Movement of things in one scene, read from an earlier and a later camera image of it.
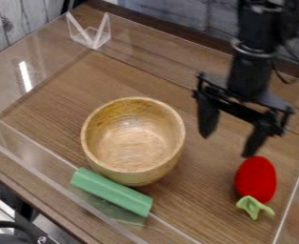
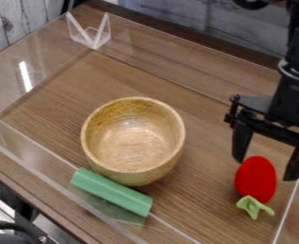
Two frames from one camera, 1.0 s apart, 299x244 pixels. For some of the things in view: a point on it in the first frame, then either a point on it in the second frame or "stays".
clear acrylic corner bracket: (91, 37) stays
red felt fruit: (256, 183) stays
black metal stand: (38, 236) stays
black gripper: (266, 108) → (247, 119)
